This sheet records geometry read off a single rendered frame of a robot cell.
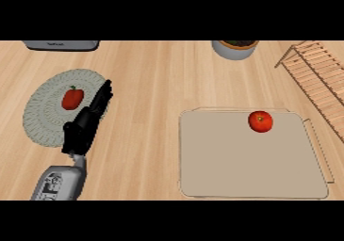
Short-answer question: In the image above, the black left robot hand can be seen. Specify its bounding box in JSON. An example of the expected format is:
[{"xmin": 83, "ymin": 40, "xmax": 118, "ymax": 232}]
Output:
[{"xmin": 61, "ymin": 79, "xmax": 114, "ymax": 156}]

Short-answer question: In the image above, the beige tray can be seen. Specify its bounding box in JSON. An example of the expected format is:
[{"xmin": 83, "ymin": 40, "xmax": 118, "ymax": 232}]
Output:
[{"xmin": 177, "ymin": 106, "xmax": 335, "ymax": 200}]

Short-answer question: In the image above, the wooden slatted tiered shelf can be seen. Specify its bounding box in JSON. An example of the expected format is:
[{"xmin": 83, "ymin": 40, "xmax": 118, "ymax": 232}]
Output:
[{"xmin": 273, "ymin": 40, "xmax": 344, "ymax": 166}]

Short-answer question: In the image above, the red bell pepper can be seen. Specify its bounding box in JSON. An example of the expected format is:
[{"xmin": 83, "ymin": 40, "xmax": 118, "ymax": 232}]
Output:
[{"xmin": 61, "ymin": 85, "xmax": 86, "ymax": 111}]

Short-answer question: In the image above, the round grey woven placemat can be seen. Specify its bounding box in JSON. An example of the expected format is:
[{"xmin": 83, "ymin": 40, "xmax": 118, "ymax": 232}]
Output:
[{"xmin": 21, "ymin": 68, "xmax": 113, "ymax": 149}]

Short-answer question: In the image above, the grey appliance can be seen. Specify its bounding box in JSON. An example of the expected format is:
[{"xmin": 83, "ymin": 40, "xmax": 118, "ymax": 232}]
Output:
[{"xmin": 21, "ymin": 40, "xmax": 102, "ymax": 53}]

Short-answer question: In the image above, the red tomato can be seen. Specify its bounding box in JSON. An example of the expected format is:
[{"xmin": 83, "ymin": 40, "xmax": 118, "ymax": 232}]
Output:
[{"xmin": 247, "ymin": 110, "xmax": 275, "ymax": 134}]

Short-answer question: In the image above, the grey plant pot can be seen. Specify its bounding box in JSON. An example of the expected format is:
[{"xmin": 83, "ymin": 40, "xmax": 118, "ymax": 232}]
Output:
[{"xmin": 210, "ymin": 40, "xmax": 260, "ymax": 61}]

